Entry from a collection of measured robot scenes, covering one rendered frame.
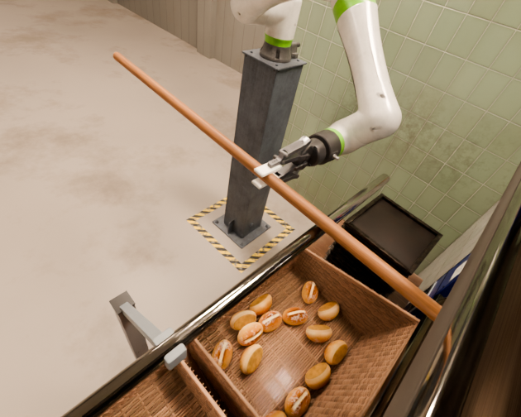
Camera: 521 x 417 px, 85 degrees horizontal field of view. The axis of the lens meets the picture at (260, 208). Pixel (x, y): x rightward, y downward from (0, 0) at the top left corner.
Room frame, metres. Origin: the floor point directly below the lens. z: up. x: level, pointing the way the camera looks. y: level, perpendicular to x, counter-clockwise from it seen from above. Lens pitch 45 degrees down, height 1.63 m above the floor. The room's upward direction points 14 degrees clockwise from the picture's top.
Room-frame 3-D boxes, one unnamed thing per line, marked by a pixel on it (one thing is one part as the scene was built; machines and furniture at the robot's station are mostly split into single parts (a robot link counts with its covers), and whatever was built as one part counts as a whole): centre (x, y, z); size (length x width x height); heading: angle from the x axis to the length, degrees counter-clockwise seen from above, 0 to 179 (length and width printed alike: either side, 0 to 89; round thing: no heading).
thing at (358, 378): (0.39, -0.23, 0.72); 0.56 x 0.49 x 0.28; 143
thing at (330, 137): (0.74, -0.13, 1.19); 0.12 x 0.06 x 0.09; 53
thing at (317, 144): (0.68, -0.09, 1.19); 0.09 x 0.07 x 0.08; 143
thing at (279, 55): (1.46, 0.08, 1.23); 0.26 x 0.15 x 0.06; 147
